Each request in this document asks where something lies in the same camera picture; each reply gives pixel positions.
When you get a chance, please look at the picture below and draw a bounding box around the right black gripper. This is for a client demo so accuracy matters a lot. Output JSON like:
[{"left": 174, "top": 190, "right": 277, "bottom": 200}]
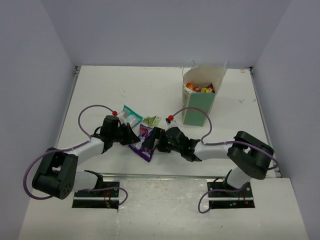
[{"left": 141, "top": 126, "right": 183, "bottom": 154}]

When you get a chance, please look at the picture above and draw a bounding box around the purple snack packet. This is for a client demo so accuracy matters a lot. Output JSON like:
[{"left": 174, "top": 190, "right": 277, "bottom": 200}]
[{"left": 128, "top": 124, "right": 154, "bottom": 163}]

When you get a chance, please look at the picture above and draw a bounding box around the orange snack packet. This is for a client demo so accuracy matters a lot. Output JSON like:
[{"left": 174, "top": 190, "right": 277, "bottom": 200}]
[{"left": 186, "top": 82, "right": 211, "bottom": 93}]

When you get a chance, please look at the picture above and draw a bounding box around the red chips bag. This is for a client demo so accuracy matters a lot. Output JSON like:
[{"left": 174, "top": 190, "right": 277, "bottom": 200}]
[{"left": 205, "top": 84, "right": 215, "bottom": 93}]

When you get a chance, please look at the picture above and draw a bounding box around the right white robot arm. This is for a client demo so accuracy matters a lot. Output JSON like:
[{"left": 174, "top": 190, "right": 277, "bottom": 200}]
[{"left": 142, "top": 126, "right": 274, "bottom": 197}]

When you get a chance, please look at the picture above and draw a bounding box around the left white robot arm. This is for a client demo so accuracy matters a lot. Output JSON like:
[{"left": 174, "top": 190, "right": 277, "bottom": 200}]
[{"left": 31, "top": 115, "right": 140, "bottom": 200}]

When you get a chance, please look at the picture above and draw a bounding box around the green paper bag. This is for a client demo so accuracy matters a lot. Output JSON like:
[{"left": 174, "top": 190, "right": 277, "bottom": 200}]
[{"left": 182, "top": 60, "right": 229, "bottom": 127}]

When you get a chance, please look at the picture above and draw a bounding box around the small green wrapper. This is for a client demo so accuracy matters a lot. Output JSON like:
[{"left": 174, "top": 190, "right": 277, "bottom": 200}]
[{"left": 143, "top": 115, "right": 161, "bottom": 128}]

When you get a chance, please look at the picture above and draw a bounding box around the teal snack packet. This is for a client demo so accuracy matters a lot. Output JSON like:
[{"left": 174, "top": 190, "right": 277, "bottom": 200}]
[{"left": 122, "top": 105, "right": 143, "bottom": 128}]

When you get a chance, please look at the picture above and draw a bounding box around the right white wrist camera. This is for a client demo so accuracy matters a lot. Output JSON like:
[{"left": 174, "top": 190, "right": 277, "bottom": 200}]
[{"left": 165, "top": 115, "right": 178, "bottom": 130}]

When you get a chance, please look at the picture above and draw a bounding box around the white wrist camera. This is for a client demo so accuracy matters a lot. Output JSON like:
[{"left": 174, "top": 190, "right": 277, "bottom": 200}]
[
  {"left": 165, "top": 115, "right": 178, "bottom": 130},
  {"left": 117, "top": 111, "right": 128, "bottom": 125}
]

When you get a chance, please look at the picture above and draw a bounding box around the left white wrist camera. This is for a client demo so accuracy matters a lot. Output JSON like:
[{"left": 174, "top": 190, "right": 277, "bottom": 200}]
[{"left": 117, "top": 111, "right": 128, "bottom": 125}]

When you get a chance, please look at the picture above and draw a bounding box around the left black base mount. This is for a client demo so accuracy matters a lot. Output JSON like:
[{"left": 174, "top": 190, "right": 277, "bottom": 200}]
[{"left": 72, "top": 188, "right": 119, "bottom": 210}]

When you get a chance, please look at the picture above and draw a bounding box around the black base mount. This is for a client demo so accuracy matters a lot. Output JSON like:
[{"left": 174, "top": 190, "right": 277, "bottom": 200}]
[
  {"left": 208, "top": 182, "right": 255, "bottom": 210},
  {"left": 72, "top": 188, "right": 119, "bottom": 210}
]

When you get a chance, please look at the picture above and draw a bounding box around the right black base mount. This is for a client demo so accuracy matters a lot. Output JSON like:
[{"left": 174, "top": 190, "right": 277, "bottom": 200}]
[{"left": 208, "top": 182, "right": 255, "bottom": 210}]

